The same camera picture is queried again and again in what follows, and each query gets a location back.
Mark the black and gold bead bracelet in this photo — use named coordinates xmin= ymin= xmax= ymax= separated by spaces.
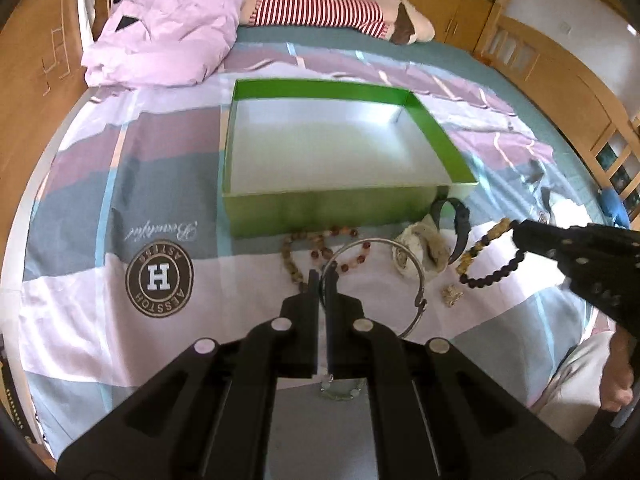
xmin=455 ymin=216 xmax=527 ymax=290

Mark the black wrist watch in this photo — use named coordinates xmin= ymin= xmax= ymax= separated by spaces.
xmin=430 ymin=197 xmax=471 ymax=264

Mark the silver bangle bracelet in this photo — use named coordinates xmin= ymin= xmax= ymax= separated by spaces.
xmin=319 ymin=237 xmax=430 ymax=339

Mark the gold flower brooch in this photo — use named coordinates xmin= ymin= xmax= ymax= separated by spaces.
xmin=442 ymin=285 xmax=463 ymax=308

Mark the cream white wrist watch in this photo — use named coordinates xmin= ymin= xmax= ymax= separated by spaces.
xmin=395 ymin=214 xmax=450 ymax=282

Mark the person's right hand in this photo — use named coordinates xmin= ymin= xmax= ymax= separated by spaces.
xmin=600 ymin=325 xmax=634 ymax=413

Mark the blue plush toy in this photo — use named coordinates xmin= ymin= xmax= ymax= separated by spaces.
xmin=598 ymin=188 xmax=630 ymax=230

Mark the wooden cabinet with glass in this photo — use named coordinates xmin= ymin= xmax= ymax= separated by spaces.
xmin=475 ymin=0 xmax=639 ymax=230

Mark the patchwork bed sheet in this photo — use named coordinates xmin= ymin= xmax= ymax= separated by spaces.
xmin=16 ymin=27 xmax=605 ymax=455

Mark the green cardboard box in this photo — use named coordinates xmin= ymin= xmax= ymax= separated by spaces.
xmin=221 ymin=79 xmax=476 ymax=237

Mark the striped plush doll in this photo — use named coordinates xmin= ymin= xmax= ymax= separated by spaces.
xmin=240 ymin=0 xmax=436 ymax=46

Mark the pink pillow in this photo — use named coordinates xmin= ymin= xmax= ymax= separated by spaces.
xmin=81 ymin=0 xmax=243 ymax=88

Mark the brown wooden bead bracelet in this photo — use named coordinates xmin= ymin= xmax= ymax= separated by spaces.
xmin=280 ymin=230 xmax=334 ymax=294

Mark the red and white bead bracelet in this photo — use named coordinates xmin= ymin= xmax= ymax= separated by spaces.
xmin=309 ymin=226 xmax=373 ymax=276

